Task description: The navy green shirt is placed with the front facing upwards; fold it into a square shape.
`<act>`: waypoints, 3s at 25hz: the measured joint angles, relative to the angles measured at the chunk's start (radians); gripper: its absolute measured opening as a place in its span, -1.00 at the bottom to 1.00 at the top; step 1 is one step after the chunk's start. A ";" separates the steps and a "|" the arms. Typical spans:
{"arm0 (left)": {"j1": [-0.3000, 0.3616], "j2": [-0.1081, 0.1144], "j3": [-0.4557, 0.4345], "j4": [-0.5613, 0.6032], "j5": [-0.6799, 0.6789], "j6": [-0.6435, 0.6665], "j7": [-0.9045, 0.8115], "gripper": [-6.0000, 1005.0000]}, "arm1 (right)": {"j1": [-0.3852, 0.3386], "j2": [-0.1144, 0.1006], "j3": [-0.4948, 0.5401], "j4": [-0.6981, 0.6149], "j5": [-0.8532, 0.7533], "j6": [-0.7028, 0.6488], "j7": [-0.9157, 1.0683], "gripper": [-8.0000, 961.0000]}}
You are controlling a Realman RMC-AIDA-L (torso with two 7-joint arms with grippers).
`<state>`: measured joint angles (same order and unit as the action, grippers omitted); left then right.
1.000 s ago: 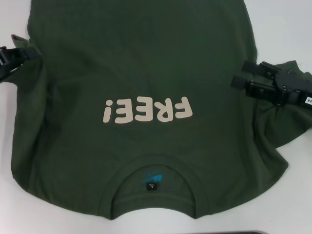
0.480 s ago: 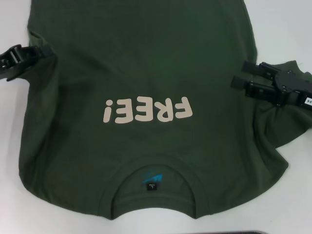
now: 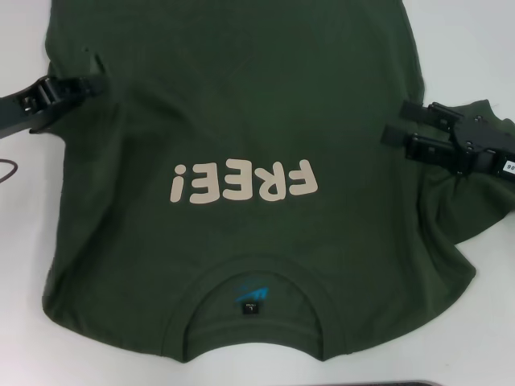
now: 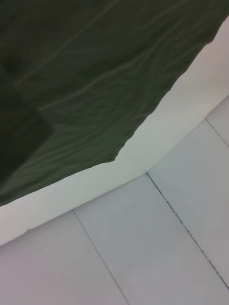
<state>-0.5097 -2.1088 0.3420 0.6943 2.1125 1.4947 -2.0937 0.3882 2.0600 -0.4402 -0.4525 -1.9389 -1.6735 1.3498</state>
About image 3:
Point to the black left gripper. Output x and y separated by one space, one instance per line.
20 116

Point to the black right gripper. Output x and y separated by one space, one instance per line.
487 153

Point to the dark green FREE T-shirt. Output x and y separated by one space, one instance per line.
261 100

